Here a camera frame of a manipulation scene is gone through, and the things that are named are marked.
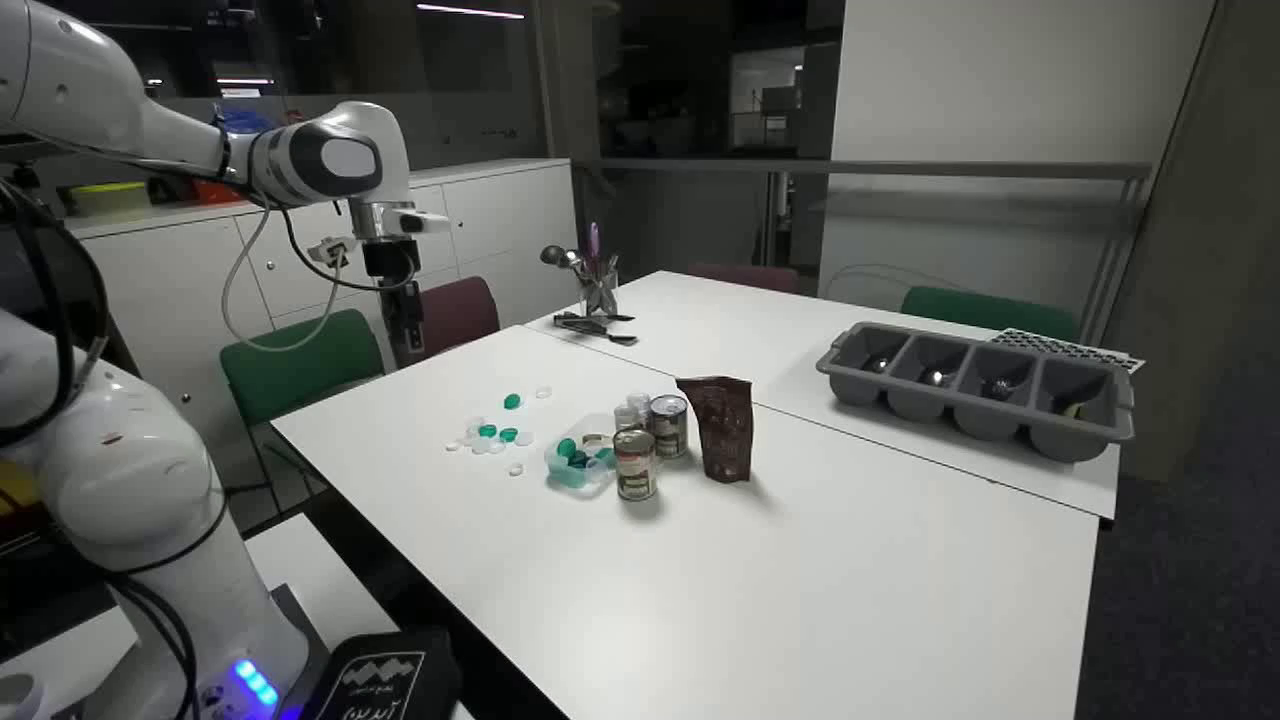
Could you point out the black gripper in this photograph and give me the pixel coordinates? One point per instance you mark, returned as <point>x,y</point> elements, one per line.
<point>394,261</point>

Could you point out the green plastic bottle cap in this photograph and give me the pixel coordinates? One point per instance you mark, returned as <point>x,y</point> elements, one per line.
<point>571,455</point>
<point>486,430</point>
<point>508,434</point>
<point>515,403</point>

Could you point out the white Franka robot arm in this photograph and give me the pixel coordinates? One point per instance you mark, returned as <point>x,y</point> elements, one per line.
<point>120,480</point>

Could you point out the small white bottle cap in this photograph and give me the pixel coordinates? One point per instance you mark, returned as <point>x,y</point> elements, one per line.
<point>518,470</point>

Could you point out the clear plastic bowl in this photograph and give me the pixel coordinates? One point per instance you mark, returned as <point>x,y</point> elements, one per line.
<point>590,480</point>

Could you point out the maroon chair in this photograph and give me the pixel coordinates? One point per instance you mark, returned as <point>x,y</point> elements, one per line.
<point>754,277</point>
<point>460,314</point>

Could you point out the green chair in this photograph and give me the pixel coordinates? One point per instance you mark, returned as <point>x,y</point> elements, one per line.
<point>303,363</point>

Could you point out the metal ladle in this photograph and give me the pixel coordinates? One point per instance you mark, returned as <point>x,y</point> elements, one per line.
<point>553,254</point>

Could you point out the metal utensil holder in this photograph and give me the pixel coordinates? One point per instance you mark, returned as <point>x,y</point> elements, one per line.
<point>597,292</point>

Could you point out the purple utensil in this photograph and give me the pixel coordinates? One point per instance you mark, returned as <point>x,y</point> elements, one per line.
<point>595,240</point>

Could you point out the orange object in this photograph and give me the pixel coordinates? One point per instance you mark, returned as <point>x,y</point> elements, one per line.
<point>212,195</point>

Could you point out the white cabinet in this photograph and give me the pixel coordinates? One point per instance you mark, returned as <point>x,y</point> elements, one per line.
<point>175,283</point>

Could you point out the labelled glass jar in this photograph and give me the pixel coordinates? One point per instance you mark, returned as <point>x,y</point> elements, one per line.
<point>669,424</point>
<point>627,413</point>
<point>637,460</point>

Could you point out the yellow green container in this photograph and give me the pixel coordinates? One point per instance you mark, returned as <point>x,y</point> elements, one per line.
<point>104,196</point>

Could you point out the brown foil pouch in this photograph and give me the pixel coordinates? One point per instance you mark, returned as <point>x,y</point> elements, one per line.
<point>723,424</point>

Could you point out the black control box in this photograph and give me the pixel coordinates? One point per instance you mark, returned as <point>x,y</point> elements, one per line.
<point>382,680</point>

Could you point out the grey cutlery tray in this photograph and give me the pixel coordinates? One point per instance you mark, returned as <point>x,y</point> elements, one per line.
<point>935,395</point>

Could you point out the patterned dark board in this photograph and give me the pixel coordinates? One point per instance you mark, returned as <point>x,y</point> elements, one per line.
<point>1082,351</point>

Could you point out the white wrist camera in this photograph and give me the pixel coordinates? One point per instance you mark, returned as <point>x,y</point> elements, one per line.
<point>404,213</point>

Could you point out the grey wall handrail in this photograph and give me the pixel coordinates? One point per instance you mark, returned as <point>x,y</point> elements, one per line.
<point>864,168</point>

